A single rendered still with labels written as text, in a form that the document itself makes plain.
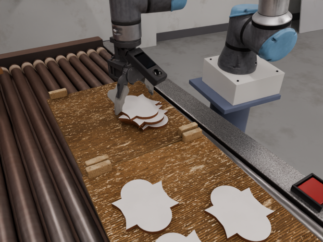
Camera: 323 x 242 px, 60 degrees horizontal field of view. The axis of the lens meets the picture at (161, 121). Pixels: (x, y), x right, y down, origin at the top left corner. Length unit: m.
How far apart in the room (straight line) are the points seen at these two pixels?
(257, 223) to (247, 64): 0.65
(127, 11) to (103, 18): 3.24
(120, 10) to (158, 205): 0.45
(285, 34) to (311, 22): 4.36
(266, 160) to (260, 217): 0.22
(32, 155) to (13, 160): 0.05
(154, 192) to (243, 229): 0.20
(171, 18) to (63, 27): 1.51
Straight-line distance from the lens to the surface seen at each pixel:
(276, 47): 0.94
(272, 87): 1.17
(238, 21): 1.05
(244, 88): 1.07
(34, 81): 1.21
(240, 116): 1.20
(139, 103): 0.84
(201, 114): 0.92
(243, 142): 0.84
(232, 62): 1.10
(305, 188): 0.74
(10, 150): 0.87
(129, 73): 0.76
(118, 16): 0.72
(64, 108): 0.96
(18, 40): 3.90
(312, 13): 5.27
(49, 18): 3.84
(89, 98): 0.99
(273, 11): 0.92
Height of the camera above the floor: 1.43
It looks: 35 degrees down
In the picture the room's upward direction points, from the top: straight up
